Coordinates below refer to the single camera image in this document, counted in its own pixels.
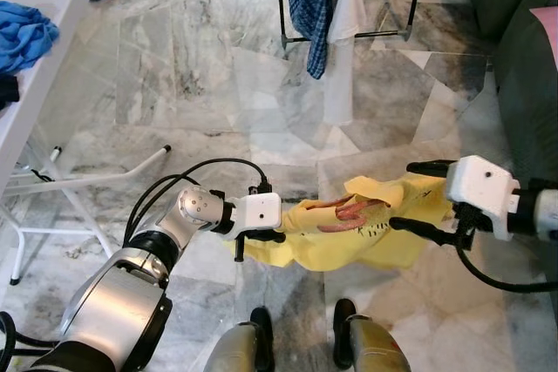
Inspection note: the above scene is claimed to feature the yellow shirt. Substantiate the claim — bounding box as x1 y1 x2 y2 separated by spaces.
237 172 456 271

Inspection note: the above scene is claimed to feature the pink plastic clothes hanger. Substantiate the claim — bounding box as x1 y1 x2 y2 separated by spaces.
301 197 391 234

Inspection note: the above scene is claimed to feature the robot left leg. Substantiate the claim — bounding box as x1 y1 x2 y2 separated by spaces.
203 306 276 372

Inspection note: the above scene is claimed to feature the dark fabric sofa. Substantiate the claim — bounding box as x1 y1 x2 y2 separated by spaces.
453 0 558 190

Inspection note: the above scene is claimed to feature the white hanging towel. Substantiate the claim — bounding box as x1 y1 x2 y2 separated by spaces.
323 0 368 126

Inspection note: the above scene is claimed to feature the pink cushion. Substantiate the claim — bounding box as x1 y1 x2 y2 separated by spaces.
528 6 558 77

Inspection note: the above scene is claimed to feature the blue plaid shirt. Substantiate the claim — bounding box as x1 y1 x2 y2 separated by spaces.
282 0 333 80

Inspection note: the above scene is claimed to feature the black clothes drying rack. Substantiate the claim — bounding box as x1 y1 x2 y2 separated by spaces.
275 0 430 48

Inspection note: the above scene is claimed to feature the white folding table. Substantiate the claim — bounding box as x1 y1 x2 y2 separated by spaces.
0 0 173 287

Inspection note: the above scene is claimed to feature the dark navy crumpled garment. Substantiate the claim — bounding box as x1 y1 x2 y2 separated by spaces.
0 73 21 112

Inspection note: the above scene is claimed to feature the blue garment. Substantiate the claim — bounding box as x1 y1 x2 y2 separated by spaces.
0 1 61 76

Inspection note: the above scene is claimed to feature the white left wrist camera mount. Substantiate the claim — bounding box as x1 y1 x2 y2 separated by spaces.
230 191 283 233

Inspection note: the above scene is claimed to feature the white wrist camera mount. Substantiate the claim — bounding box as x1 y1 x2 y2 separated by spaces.
445 155 522 241
230 191 283 233

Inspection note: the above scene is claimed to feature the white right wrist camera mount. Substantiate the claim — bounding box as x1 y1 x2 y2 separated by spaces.
445 155 522 241

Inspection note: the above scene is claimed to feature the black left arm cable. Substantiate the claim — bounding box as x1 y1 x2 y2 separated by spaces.
122 157 273 247

